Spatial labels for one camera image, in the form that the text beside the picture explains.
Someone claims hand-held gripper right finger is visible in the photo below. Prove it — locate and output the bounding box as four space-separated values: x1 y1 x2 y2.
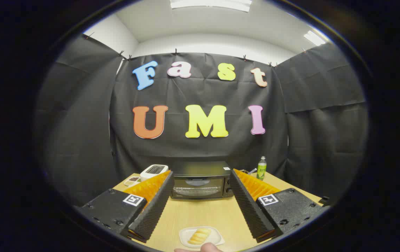
229 169 326 244

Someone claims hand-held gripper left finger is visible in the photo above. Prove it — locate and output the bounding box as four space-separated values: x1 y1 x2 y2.
77 170 174 244

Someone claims black toaster oven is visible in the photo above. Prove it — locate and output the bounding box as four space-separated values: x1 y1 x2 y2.
170 161 235 200

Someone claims golden bread roll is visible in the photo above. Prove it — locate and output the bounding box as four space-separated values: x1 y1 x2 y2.
188 227 212 245

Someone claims white pop-up toaster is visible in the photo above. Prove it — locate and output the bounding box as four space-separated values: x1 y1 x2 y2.
140 164 169 182

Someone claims green drink bottle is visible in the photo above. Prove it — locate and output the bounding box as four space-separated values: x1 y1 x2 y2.
257 156 267 181

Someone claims white rectangular plate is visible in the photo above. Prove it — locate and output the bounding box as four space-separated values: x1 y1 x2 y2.
179 226 225 249

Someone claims small ceiling light panel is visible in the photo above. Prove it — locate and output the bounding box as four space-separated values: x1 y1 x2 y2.
304 30 326 46

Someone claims long ceiling light panel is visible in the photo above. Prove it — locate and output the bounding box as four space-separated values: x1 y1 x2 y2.
170 0 252 13

